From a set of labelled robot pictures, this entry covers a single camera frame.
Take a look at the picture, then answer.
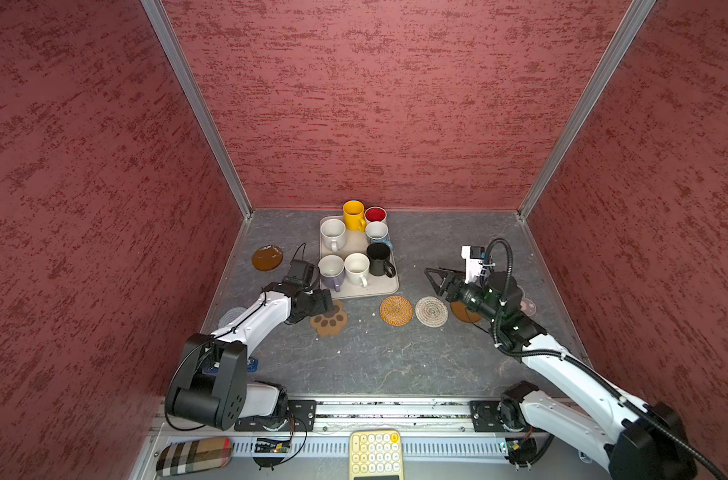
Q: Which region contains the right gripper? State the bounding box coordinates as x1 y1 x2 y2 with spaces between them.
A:
424 267 501 324

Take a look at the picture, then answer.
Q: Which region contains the brown wooden coaster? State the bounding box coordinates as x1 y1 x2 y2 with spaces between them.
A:
450 301 482 324

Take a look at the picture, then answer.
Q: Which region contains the brown paw coaster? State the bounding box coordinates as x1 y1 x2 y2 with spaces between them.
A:
310 300 349 338

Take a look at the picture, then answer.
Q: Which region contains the white braided coaster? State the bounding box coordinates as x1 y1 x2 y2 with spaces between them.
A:
415 296 449 328

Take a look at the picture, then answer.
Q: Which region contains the lavender mug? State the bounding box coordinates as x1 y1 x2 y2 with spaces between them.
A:
318 255 346 292

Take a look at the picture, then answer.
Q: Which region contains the brown glossy coaster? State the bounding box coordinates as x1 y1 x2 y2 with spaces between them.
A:
251 245 284 272

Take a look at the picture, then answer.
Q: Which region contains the woven rattan coaster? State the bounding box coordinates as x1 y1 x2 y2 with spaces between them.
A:
379 295 414 327

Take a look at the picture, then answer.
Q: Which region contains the white mug front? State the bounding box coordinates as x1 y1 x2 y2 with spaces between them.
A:
344 253 370 288

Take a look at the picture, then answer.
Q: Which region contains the white mug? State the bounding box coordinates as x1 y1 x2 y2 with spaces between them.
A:
344 253 370 288
320 218 347 253

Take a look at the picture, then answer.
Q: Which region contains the black mug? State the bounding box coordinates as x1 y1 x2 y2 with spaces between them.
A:
366 242 397 278

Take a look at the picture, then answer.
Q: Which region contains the grey round coaster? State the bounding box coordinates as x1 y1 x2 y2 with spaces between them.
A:
218 307 246 328

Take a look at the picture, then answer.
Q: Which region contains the pink flower coaster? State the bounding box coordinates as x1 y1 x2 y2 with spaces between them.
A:
520 297 537 317

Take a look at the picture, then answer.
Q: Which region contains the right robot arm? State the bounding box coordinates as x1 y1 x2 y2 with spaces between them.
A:
425 238 725 479

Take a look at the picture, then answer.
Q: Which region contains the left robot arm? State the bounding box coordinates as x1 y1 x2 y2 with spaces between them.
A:
165 260 333 431

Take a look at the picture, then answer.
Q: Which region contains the beige serving tray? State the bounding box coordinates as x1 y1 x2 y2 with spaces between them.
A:
318 216 399 300

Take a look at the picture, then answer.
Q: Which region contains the white mug rear left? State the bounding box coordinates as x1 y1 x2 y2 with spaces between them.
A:
320 218 347 253

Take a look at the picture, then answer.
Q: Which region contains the blue floral mug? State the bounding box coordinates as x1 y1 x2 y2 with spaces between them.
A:
365 221 393 249

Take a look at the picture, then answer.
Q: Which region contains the blue black handheld device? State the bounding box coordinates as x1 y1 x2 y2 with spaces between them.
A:
247 357 259 373

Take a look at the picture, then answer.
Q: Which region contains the red interior mug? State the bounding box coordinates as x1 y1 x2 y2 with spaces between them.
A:
365 206 387 223

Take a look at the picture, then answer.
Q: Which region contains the yellow mug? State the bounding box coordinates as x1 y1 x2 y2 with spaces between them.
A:
343 200 367 232

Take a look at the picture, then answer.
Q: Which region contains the yellow keypad calculator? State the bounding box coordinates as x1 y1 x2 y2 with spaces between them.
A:
349 430 405 480

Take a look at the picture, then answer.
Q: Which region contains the plaid glasses case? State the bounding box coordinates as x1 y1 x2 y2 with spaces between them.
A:
156 437 234 478

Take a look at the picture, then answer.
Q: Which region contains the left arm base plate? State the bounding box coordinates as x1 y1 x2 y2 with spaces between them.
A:
233 399 318 433

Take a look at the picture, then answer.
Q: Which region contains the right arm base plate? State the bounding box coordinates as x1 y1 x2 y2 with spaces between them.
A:
469 400 547 438

